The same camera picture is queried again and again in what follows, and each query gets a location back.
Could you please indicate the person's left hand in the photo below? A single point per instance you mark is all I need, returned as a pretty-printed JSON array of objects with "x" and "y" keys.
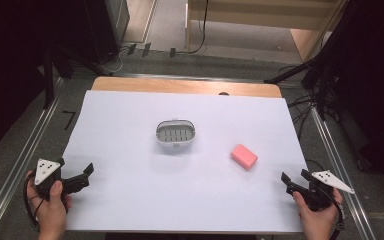
[{"x": 51, "y": 213}]

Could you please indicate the white paper sheet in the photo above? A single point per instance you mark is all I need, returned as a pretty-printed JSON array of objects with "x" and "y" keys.
[{"x": 146, "y": 186}]

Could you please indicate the light wooden furniture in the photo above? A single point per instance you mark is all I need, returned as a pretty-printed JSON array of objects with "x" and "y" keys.
[{"x": 260, "y": 15}]

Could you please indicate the black tripod stand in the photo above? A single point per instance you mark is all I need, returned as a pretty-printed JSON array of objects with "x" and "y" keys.
[{"x": 316, "y": 60}]

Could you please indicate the dark curtain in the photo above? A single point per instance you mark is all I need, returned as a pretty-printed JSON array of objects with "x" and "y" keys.
[
  {"x": 6, "y": 66},
  {"x": 376, "y": 83}
]

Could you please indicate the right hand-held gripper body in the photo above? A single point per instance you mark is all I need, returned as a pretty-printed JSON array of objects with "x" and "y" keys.
[{"x": 320, "y": 193}]

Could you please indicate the grey oval soap dish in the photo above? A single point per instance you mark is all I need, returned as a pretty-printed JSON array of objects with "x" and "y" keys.
[{"x": 175, "y": 134}]

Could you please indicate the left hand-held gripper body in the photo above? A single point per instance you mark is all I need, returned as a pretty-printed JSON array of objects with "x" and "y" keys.
[{"x": 48, "y": 168}]

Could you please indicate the black cabinet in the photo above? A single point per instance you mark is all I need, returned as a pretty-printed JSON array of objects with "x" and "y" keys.
[{"x": 105, "y": 26}]

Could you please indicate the person's right hand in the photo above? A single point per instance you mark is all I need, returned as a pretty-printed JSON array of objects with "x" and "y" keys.
[{"x": 320, "y": 223}]

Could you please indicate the wooden table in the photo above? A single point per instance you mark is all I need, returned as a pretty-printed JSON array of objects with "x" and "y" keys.
[{"x": 180, "y": 86}]

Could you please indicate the long metal floor rail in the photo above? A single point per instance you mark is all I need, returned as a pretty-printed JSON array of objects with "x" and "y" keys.
[
  {"x": 20, "y": 160},
  {"x": 340, "y": 166}
]

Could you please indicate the pink soap bar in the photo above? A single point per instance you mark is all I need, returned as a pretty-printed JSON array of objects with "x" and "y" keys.
[{"x": 244, "y": 156}]

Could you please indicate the black metal stand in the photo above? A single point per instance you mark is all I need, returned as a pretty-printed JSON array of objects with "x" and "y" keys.
[{"x": 48, "y": 80}]

